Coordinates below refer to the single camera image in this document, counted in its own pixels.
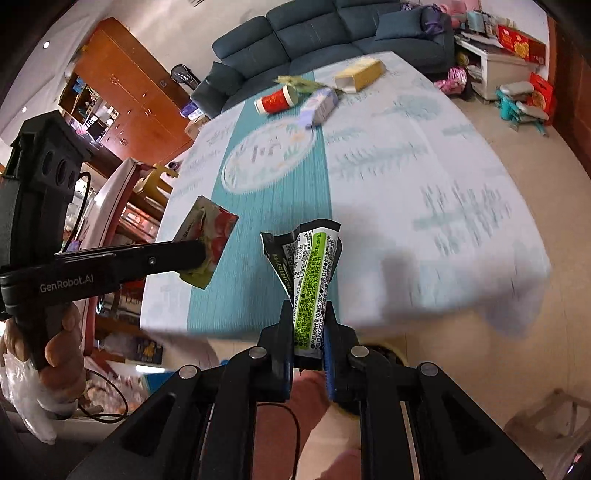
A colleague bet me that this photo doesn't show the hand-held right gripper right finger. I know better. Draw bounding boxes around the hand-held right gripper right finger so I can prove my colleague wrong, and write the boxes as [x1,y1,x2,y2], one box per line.
[322,307,548,480]

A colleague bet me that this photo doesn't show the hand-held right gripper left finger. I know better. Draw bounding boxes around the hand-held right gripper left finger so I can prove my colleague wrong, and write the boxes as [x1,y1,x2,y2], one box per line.
[67,300,296,480]

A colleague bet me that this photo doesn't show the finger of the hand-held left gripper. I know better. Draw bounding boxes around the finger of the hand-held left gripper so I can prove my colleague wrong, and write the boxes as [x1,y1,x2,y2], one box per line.
[60,241,208,283]

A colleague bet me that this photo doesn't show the green red sachet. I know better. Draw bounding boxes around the green red sachet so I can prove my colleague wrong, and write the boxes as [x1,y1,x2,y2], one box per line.
[174,196,240,291]

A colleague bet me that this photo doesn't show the black green snack wrapper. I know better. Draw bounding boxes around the black green snack wrapper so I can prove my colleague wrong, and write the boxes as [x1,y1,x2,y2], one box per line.
[261,220,343,370]

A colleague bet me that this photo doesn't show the person's left hand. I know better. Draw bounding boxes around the person's left hand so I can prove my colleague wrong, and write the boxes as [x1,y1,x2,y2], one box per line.
[4,304,88,417]

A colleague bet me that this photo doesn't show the person's leg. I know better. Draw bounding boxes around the person's leg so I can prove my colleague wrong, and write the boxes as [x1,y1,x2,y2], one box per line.
[291,371,365,480]

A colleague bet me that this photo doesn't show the yellow stool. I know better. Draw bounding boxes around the yellow stool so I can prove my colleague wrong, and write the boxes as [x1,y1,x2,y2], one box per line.
[134,164,178,206]

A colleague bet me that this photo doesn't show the wooden cabinet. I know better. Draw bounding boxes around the wooden cabinet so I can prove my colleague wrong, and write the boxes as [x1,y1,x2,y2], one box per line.
[58,17,195,162]

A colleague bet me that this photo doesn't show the tree print tablecloth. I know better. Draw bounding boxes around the tree print tablecloth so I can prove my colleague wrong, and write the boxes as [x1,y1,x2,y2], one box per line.
[139,51,552,342]

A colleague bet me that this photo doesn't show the white plastic bag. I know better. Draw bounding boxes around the white plastic bag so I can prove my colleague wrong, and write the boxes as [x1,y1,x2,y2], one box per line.
[0,353,56,445]

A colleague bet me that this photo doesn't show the red paper cup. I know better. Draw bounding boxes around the red paper cup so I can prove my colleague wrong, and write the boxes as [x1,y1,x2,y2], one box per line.
[255,84,301,114]

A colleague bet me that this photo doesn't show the lavender small box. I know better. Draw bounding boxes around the lavender small box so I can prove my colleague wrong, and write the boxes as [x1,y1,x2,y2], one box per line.
[298,88,340,126]

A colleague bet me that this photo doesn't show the olive green bag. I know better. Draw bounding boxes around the olive green bag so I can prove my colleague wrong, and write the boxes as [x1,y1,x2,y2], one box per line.
[274,74,333,95]

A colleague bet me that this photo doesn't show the cream cardboard box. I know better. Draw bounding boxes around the cream cardboard box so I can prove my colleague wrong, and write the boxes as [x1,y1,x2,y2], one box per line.
[334,58,387,94]

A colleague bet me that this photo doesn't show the dark blue sofa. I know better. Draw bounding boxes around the dark blue sofa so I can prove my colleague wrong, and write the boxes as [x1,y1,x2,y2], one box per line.
[190,0,458,118]

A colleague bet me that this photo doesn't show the pink bag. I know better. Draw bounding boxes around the pink bag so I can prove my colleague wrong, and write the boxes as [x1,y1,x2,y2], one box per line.
[436,67,472,95]

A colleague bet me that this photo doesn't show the teal stool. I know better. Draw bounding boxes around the teal stool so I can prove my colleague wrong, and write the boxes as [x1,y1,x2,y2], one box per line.
[515,100,552,134]
[496,82,536,125]

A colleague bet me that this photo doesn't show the small red gift box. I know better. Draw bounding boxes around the small red gift box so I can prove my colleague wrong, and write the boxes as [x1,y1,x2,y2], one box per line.
[529,72,557,123]

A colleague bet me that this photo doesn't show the white low cabinet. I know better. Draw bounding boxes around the white low cabinet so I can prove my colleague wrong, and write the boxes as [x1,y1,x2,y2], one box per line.
[455,34,532,100]

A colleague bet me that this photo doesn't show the purple bag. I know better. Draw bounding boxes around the purple bag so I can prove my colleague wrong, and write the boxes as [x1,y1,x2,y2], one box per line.
[421,4,445,35]

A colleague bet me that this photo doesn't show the wooden door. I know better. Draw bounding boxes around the wooden door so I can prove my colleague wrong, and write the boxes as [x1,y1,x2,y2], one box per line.
[551,14,591,158]

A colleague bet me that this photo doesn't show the long red gift box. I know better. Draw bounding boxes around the long red gift box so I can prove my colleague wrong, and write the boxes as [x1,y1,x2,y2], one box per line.
[496,24,548,65]

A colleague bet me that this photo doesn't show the black cable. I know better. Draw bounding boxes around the black cable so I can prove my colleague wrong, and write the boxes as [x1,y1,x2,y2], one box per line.
[76,367,131,423]

